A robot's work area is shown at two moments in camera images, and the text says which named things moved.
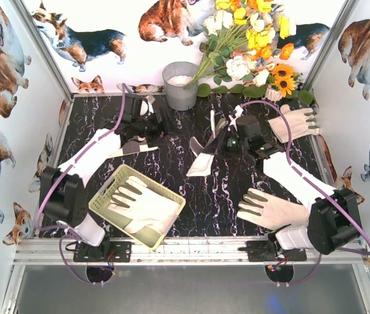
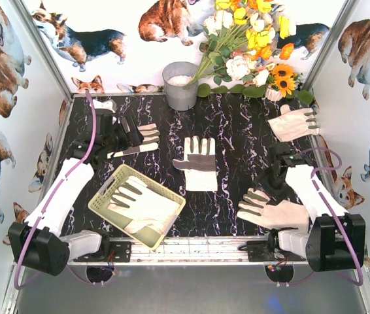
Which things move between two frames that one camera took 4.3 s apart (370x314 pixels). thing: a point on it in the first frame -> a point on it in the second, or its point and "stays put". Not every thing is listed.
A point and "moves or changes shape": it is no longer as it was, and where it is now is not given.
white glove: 202,165 moves or changes shape
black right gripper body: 218,144 -> 270,180
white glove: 257,208 stays put
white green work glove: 150,210 stays put
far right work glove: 302,123 stays put
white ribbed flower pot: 272,93 stays put
